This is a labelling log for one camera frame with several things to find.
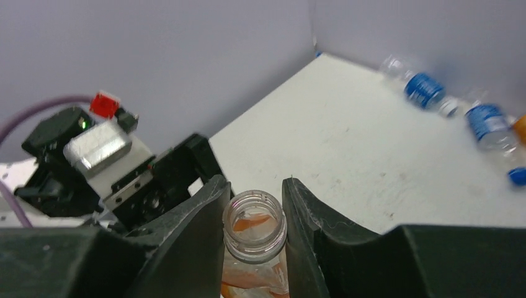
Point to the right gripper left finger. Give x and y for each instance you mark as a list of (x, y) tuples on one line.
[(179, 254)]

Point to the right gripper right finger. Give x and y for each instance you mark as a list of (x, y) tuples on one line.
[(328, 255)]

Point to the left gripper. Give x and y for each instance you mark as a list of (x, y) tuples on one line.
[(162, 182)]

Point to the orange label bottle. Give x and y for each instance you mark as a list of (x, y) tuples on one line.
[(255, 234)]

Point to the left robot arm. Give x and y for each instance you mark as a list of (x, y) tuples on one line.
[(56, 188)]

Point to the blue label bottle blue cap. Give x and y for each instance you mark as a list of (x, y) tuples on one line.
[(494, 135)]

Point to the orange juice bottle far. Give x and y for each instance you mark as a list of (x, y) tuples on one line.
[(519, 127)]

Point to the clear bottle blue label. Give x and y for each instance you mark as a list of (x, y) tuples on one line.
[(418, 87)]

